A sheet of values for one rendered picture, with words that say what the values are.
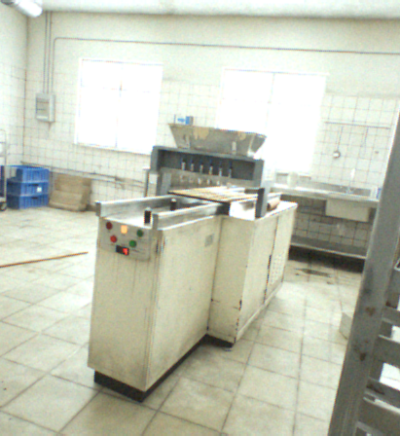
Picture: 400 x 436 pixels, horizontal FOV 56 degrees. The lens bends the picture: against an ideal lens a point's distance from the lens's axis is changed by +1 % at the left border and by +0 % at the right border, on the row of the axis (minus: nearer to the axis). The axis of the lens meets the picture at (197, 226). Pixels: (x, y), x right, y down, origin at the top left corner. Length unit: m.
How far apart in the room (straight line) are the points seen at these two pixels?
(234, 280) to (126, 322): 0.74
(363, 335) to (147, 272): 1.23
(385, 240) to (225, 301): 1.86
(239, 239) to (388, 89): 3.71
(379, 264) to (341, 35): 5.17
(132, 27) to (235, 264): 4.71
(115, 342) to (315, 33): 4.67
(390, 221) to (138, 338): 1.43
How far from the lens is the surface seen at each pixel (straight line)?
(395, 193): 0.48
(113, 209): 1.77
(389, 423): 0.60
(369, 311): 0.51
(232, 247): 2.20
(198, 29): 5.91
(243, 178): 2.22
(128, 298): 1.73
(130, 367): 1.86
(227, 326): 2.35
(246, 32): 5.72
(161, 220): 1.56
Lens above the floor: 1.17
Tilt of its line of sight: 11 degrees down
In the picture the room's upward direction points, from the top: 7 degrees clockwise
